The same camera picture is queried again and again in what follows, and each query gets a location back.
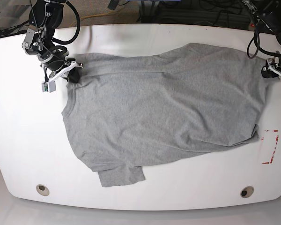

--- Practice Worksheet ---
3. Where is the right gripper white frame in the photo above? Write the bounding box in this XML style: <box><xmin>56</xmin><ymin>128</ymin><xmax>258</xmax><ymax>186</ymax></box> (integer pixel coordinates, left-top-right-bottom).
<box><xmin>42</xmin><ymin>59</ymin><xmax>82</xmax><ymax>83</ymax></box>

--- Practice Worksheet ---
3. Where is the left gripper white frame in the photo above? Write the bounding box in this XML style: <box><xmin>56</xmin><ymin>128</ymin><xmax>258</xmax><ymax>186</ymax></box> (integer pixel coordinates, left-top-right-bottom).
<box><xmin>261</xmin><ymin>57</ymin><xmax>281</xmax><ymax>79</ymax></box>

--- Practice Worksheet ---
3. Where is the grey T-shirt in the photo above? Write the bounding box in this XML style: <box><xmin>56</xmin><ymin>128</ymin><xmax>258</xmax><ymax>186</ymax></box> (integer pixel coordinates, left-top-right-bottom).
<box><xmin>62</xmin><ymin>44</ymin><xmax>269</xmax><ymax>187</ymax></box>

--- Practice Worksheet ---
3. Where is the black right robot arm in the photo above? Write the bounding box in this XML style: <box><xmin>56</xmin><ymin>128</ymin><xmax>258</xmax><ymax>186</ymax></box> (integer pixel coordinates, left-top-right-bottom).
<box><xmin>22</xmin><ymin>0</ymin><xmax>82</xmax><ymax>84</ymax></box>

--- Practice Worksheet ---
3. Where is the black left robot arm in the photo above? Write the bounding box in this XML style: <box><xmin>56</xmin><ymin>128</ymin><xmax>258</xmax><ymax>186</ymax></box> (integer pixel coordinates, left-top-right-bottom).
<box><xmin>240</xmin><ymin>0</ymin><xmax>281</xmax><ymax>78</ymax></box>

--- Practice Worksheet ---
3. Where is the red tape rectangle marking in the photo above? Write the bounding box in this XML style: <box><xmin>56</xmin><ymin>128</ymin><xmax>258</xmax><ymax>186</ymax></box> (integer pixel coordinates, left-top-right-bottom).
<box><xmin>259</xmin><ymin>129</ymin><xmax>279</xmax><ymax>165</ymax></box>

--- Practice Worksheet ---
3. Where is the black power strip red switch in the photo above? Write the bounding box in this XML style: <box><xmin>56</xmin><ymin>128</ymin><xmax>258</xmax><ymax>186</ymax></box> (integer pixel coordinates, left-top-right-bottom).
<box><xmin>248</xmin><ymin>22</ymin><xmax>255</xmax><ymax>31</ymax></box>

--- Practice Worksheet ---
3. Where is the yellow cable on floor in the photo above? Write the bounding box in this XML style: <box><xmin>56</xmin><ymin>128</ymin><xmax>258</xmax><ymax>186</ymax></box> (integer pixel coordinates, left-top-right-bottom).
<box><xmin>71</xmin><ymin>7</ymin><xmax>113</xmax><ymax>27</ymax></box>

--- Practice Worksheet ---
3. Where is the black cable on left floor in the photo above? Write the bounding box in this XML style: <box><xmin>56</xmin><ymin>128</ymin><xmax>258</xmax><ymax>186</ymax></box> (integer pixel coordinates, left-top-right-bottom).
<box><xmin>0</xmin><ymin>21</ymin><xmax>31</xmax><ymax>40</ymax></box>

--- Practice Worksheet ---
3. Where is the left table cable grommet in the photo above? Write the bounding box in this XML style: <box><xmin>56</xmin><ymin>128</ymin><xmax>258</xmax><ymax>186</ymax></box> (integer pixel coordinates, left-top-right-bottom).
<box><xmin>36</xmin><ymin>184</ymin><xmax>50</xmax><ymax>196</ymax></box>

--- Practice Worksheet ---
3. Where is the table cable grommet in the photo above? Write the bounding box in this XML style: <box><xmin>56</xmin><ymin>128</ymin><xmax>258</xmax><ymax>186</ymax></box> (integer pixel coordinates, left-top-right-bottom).
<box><xmin>36</xmin><ymin>184</ymin><xmax>50</xmax><ymax>196</ymax></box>
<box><xmin>240</xmin><ymin>186</ymin><xmax>254</xmax><ymax>198</ymax></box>

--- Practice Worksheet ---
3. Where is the right table cable grommet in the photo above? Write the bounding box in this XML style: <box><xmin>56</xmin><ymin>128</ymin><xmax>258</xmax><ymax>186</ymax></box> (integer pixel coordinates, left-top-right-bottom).
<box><xmin>240</xmin><ymin>186</ymin><xmax>254</xmax><ymax>198</ymax></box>

